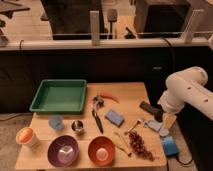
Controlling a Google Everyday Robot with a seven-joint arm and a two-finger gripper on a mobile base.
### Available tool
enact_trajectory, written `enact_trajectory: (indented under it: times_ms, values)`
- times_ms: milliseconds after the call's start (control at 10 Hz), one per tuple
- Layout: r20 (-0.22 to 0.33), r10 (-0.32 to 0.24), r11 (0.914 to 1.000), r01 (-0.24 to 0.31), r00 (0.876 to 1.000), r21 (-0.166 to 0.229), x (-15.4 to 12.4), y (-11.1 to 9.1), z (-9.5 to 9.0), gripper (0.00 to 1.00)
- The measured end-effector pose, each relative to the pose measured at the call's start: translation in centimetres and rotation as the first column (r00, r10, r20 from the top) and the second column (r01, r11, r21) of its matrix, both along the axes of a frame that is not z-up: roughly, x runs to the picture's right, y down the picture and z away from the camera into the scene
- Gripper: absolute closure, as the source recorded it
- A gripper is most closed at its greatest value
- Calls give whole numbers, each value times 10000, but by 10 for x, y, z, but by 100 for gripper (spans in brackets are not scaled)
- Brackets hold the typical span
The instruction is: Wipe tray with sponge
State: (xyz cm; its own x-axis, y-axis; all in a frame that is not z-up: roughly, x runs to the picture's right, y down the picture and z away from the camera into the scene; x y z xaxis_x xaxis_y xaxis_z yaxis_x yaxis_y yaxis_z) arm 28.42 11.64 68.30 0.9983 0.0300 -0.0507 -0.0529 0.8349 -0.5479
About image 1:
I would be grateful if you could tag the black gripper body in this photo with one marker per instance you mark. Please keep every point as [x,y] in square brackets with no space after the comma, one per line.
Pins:
[156,112]

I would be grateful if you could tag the blue sponge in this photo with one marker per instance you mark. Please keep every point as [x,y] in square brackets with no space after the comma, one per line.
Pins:
[114,117]

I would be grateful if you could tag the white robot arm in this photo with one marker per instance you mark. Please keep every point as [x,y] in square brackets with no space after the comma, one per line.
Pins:
[185,86]

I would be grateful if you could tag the green plastic tray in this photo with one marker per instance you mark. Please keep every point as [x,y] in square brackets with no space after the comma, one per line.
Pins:
[60,96]

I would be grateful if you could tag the grey blue cloth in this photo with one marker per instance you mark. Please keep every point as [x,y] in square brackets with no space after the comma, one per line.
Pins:
[157,127]

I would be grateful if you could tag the metal spoon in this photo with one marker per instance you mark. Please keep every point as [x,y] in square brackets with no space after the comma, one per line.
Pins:
[139,121]

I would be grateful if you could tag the bunch of dark grapes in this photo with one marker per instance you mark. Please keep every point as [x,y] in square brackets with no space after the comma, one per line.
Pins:
[137,144]

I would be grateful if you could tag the blue box on floor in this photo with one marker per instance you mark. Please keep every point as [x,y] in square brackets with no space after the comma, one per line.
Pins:
[169,146]

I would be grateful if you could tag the orange carrot toy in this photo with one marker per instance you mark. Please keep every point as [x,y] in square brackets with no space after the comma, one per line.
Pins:
[110,97]

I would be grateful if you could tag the wooden chopsticks pair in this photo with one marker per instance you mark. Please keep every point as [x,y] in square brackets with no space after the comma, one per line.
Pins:
[121,144]

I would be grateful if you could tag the orange bowl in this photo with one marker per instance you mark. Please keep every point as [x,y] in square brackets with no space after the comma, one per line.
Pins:
[101,151]

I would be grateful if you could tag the white railing bar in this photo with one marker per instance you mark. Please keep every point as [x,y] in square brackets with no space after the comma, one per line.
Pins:
[104,44]

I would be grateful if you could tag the small metal cup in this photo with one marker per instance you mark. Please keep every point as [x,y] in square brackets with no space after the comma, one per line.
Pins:
[78,127]

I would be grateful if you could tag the purple bowl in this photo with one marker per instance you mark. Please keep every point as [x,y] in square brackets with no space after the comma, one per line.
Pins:
[63,151]

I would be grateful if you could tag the blue plastic cup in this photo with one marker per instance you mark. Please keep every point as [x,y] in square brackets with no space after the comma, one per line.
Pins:
[56,122]

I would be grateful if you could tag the orange and white cup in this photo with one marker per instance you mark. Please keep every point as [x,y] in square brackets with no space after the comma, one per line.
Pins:
[27,137]

